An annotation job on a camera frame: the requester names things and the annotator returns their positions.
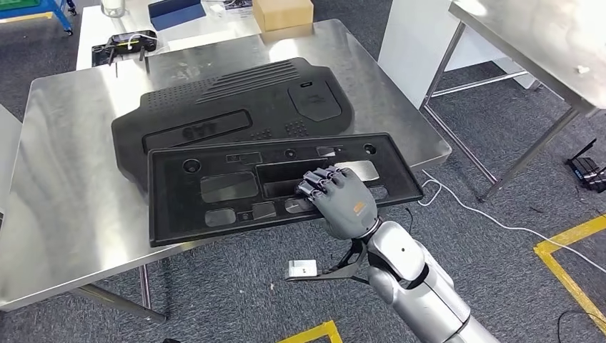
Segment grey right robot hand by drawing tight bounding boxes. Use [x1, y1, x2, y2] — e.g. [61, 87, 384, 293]
[295, 165, 381, 241]

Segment black plastic plate frame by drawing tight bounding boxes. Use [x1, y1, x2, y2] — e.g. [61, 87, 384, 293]
[147, 132, 425, 249]

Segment stainless steel workbench table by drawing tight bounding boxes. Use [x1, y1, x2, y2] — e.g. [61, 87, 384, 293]
[0, 19, 453, 324]

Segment yellow floor tape square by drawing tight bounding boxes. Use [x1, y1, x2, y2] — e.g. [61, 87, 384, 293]
[277, 320, 343, 343]
[534, 214, 606, 333]

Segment white panel board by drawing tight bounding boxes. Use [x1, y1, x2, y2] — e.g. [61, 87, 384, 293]
[377, 0, 540, 111]

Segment large black moulded panel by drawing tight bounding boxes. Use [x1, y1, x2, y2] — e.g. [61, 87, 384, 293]
[111, 56, 356, 196]

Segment brown cardboard box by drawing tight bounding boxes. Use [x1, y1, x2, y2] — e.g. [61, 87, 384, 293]
[252, 0, 315, 33]

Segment printed paper sheets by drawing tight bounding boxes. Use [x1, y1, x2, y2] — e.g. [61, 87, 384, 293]
[208, 0, 254, 23]

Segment white table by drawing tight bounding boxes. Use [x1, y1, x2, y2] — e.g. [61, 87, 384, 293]
[75, 0, 266, 72]

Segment black wifi router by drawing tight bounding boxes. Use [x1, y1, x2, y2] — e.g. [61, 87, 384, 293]
[565, 138, 606, 194]

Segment dark blue box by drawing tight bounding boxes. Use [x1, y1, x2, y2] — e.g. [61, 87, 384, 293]
[147, 0, 208, 32]

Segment black handheld controller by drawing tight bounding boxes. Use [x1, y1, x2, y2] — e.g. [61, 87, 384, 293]
[91, 30, 159, 79]

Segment clear plastic cup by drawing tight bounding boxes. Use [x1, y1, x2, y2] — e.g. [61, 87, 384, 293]
[100, 0, 127, 19]

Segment blue metal cart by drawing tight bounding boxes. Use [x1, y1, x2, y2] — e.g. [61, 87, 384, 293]
[0, 0, 75, 37]

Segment green bin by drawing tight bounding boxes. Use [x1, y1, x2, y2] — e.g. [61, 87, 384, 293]
[0, 0, 41, 11]

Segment black right camera bracket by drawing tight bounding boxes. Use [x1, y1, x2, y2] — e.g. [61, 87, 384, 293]
[284, 239, 371, 287]

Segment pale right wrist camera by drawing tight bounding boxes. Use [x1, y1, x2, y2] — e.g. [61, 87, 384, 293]
[287, 259, 319, 279]

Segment white power cable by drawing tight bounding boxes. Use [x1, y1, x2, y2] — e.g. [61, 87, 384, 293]
[416, 169, 606, 262]

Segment thin black cable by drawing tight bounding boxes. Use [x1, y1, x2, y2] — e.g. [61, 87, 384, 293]
[556, 309, 606, 343]

